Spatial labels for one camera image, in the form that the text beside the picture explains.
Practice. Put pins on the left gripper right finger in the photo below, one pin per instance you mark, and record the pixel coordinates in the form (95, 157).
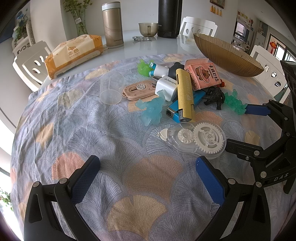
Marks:
(253, 222)

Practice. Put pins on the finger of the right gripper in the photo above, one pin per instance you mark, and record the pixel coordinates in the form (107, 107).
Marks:
(245, 150)
(256, 110)

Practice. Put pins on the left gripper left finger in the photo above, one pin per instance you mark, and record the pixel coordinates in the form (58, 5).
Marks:
(41, 222)

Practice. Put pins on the clear correction tape dispenser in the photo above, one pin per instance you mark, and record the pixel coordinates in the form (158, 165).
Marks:
(202, 138)

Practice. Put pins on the black robot figurine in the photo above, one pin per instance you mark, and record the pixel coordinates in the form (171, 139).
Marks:
(214, 94)

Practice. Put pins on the pink card box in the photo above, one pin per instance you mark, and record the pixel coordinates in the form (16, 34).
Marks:
(203, 73)

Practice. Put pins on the yellow lighter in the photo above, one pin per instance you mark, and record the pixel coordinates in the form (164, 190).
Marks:
(184, 84)

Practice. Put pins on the blue lighter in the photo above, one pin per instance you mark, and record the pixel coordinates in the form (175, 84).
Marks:
(184, 110)

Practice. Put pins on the white Anker charger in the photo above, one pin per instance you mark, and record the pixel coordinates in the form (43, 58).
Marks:
(169, 86)

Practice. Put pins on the light blue translucent figurine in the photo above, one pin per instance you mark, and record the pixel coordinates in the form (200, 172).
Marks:
(152, 110)

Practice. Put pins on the pink utility knife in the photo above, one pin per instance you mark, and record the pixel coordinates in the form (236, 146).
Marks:
(139, 90)

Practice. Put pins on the clear plastic measuring cup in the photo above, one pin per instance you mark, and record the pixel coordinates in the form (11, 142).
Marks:
(111, 87)

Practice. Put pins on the red small figurine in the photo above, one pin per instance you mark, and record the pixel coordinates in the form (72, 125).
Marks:
(222, 84)

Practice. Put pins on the white chair right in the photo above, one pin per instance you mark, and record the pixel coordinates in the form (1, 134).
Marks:
(272, 77)

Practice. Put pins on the white chair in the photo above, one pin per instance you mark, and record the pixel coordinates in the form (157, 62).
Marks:
(191, 26)
(30, 65)
(272, 77)

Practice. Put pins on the amber glass bowl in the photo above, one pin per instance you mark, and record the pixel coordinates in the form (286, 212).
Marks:
(227, 56)

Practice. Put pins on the floral tablecloth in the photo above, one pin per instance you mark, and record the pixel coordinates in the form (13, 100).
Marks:
(145, 190)

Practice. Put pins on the yellow hanging ornaments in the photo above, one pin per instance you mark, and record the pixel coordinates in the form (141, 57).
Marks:
(216, 10)

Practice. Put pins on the lower small framed picture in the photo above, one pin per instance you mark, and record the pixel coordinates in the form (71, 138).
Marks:
(219, 3)

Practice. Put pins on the white chair back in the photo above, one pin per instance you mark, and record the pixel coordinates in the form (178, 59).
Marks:
(191, 26)

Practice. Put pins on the black thermos flask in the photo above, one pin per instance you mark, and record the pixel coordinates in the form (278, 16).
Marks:
(169, 18)

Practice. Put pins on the smoky glass mug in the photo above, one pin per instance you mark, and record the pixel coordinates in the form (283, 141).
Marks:
(148, 29)

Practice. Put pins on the pill blister pack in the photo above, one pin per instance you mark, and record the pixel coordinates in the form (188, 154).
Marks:
(141, 39)

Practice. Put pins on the white chair left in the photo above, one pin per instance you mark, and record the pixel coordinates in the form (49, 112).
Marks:
(30, 65)

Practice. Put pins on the orange tissue pack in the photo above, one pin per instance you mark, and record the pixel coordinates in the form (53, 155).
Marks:
(72, 53)

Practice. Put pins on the gold thermos bottle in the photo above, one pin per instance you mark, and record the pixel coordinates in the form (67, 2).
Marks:
(111, 13)

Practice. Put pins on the white carved shelf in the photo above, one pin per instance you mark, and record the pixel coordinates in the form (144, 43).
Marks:
(23, 36)

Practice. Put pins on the glass vase with flowers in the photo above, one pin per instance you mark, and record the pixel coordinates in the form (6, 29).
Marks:
(77, 9)

